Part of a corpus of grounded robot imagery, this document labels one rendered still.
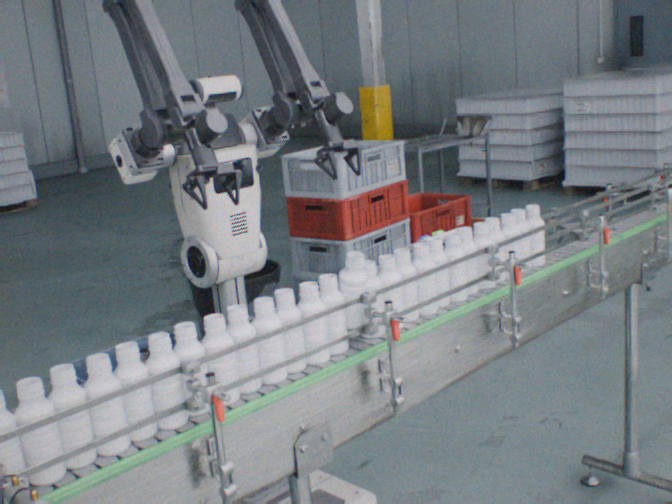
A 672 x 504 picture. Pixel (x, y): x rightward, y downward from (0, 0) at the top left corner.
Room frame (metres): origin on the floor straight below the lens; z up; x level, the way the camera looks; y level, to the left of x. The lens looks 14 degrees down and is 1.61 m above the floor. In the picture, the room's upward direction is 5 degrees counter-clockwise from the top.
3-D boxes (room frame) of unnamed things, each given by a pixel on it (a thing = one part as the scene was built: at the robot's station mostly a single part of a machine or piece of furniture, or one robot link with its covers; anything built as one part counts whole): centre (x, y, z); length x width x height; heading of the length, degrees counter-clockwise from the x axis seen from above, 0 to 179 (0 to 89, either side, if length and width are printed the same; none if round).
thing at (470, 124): (7.08, -1.27, 0.85); 0.36 x 0.12 x 0.27; 44
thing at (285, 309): (1.53, 0.11, 1.08); 0.06 x 0.06 x 0.17
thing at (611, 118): (8.24, -3.14, 0.59); 1.24 x 1.03 x 1.17; 136
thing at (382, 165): (4.41, -0.08, 1.00); 0.61 x 0.41 x 0.22; 141
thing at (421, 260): (1.81, -0.19, 1.08); 0.06 x 0.06 x 0.17
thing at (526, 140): (9.31, -2.24, 0.50); 1.23 x 1.05 x 1.00; 132
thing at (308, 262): (4.41, -0.08, 0.55); 0.61 x 0.41 x 0.22; 141
